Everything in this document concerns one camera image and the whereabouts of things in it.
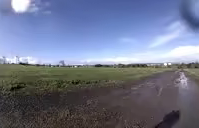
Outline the green grass field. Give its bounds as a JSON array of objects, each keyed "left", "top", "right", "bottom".
[{"left": 0, "top": 63, "right": 175, "bottom": 98}]

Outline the distant row of trees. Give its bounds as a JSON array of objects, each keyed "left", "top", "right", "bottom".
[{"left": 93, "top": 61, "right": 199, "bottom": 70}]

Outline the dark muddy dirt track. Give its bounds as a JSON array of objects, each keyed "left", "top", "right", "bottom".
[{"left": 0, "top": 69, "right": 199, "bottom": 128}]

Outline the water puddle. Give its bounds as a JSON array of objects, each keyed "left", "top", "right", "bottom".
[{"left": 174, "top": 71, "right": 189, "bottom": 89}]

